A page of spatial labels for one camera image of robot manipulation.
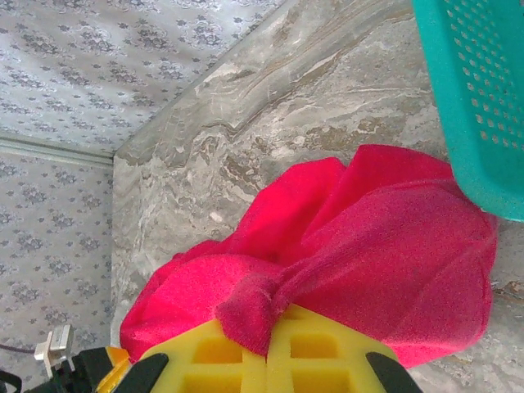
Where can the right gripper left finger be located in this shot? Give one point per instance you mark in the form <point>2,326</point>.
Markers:
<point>184,368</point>

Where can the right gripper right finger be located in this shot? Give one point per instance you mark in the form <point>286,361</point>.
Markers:
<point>327,368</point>

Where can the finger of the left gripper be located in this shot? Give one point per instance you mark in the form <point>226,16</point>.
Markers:
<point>116,360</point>

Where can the red t-shirt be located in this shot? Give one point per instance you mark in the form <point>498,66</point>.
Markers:
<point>368,245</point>

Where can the teal plastic basket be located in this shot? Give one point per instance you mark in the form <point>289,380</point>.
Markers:
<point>458,123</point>

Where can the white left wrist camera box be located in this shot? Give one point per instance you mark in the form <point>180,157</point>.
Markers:
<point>57,340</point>

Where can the aluminium corner post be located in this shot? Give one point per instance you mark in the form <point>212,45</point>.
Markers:
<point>49,149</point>

